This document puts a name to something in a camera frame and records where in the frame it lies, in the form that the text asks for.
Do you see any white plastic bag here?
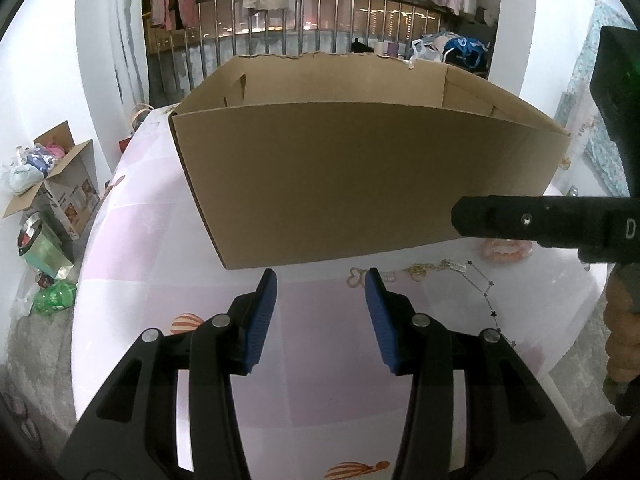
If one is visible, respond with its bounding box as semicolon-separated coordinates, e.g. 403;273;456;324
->
410;37;447;64

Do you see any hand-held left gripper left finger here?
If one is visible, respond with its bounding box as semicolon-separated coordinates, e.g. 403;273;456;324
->
57;268;278;480

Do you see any pink balloon-print tablecloth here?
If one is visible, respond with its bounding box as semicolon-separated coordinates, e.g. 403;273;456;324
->
70;102;608;480

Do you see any red bag with handles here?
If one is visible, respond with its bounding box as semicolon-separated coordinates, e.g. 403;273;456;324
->
119;102;157;154

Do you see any green packaging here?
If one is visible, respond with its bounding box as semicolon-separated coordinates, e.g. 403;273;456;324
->
17;212;76;281

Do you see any brown cardboard box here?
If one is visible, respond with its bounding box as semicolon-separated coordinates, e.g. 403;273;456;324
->
167;52;572;271

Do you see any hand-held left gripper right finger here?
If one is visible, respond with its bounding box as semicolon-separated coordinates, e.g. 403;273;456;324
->
364;267;586;480

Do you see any white curtain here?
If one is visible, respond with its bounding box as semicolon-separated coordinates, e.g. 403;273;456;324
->
106;0;151;111

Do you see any blue bag pile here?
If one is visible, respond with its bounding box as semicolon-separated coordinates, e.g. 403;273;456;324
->
440;34;491;78

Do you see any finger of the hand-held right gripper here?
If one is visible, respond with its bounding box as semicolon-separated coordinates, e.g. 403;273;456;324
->
450;194;582;252

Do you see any pink bead bracelet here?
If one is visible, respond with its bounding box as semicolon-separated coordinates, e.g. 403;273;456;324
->
481;238;534;264

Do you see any green plastic bag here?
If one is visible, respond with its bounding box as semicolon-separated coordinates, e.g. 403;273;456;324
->
32;280;78;317

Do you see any floral sheet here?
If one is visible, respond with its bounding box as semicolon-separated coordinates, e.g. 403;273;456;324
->
554;0;632;197

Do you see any person's right hand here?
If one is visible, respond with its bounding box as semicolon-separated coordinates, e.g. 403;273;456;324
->
602;266;640;385

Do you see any metal balcony railing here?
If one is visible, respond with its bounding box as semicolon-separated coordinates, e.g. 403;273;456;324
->
144;0;497;96

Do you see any open printed cardboard box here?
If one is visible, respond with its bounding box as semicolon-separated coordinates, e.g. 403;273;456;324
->
2;120;101;242

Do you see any gold chain necklace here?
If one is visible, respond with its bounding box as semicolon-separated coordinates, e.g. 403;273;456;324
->
404;259;467;279

